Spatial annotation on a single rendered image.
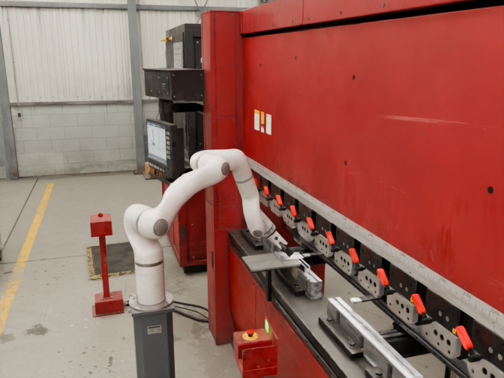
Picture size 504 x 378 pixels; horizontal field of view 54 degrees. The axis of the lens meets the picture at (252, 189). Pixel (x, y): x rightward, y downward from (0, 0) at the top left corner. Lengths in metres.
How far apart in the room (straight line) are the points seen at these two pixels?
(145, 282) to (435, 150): 1.26
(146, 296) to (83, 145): 7.24
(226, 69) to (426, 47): 1.85
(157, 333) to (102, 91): 7.26
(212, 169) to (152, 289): 0.56
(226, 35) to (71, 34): 6.14
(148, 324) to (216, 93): 1.60
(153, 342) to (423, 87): 1.48
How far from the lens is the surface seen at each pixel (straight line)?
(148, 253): 2.10
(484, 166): 1.39
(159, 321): 2.21
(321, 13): 2.16
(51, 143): 9.31
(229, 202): 3.36
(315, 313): 2.39
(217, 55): 3.21
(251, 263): 2.58
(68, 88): 9.17
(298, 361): 2.47
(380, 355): 2.00
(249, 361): 2.28
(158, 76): 3.46
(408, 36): 1.66
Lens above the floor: 2.02
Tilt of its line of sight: 15 degrees down
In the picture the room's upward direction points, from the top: straight up
